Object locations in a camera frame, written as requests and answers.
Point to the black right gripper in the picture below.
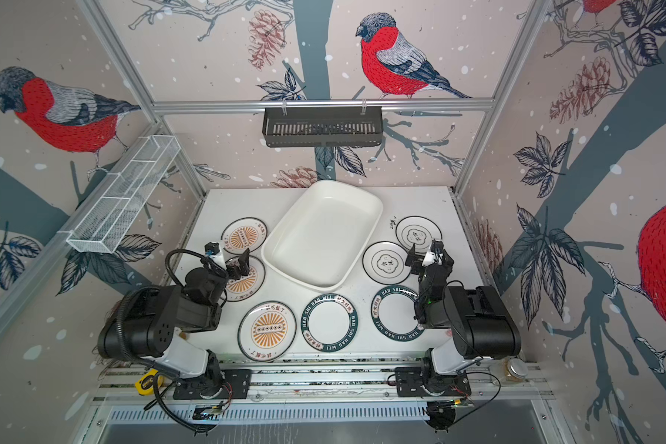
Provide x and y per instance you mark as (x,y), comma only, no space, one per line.
(432,266)

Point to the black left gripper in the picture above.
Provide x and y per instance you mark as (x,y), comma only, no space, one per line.
(231,266)

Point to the white flower plate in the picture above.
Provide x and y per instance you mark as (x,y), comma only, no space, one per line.
(384,263)
(417,232)

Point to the green rim plate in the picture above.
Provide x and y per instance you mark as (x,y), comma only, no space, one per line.
(329,323)
(392,312)

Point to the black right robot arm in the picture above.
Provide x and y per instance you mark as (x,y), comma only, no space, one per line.
(481,327)

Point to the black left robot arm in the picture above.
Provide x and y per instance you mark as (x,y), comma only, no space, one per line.
(147,325)

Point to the white plastic bin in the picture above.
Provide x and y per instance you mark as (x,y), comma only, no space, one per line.
(321,237)

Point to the orange sunburst plate middle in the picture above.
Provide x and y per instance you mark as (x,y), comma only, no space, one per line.
(245,287)

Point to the orange sunburst plate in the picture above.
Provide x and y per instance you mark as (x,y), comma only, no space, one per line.
(267,331)
(245,287)
(244,234)

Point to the orange sunburst plate back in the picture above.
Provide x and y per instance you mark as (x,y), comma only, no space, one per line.
(244,234)

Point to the orange sunburst plate front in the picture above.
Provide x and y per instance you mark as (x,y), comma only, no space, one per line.
(267,331)

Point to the small glass jar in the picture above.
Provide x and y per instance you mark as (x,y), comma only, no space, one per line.
(510,370)

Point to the yellow tape measure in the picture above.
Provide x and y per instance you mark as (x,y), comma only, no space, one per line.
(145,385)

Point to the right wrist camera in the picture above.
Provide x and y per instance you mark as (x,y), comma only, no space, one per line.
(434,255)

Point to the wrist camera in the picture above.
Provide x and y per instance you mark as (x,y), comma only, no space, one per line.
(434,255)
(215,254)

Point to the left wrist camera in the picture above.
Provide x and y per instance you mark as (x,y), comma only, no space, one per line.
(215,254)

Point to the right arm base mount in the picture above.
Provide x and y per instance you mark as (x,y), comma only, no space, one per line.
(416,382)

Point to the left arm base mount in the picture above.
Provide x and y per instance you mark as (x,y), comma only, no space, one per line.
(223,385)

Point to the white mesh wall shelf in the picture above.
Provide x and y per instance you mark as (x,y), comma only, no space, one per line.
(110,218)

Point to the black hanging wire basket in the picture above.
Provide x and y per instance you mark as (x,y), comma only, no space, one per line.
(323,127)

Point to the aluminium frame crossbar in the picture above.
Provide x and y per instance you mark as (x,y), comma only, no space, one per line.
(253,107)

